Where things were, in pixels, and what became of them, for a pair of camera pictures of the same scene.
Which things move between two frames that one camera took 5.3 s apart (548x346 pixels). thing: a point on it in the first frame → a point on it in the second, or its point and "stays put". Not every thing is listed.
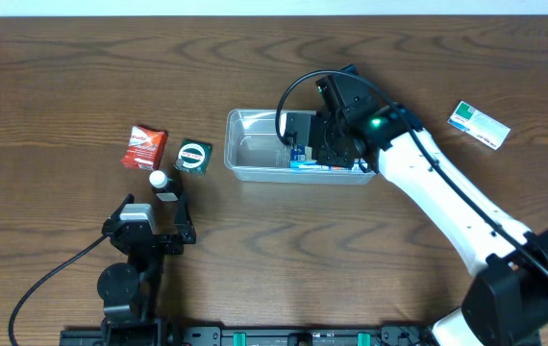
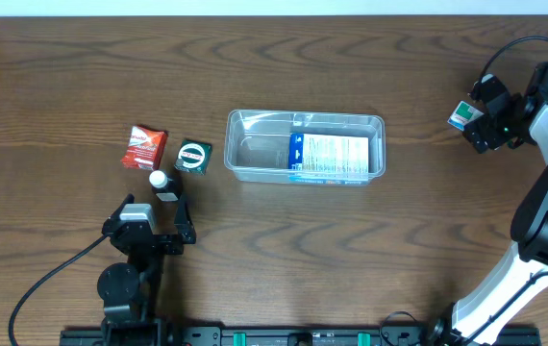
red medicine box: x=144 y=149 stays put
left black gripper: x=186 y=233 stays put
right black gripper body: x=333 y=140 → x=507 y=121
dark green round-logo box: x=193 y=156 stays put
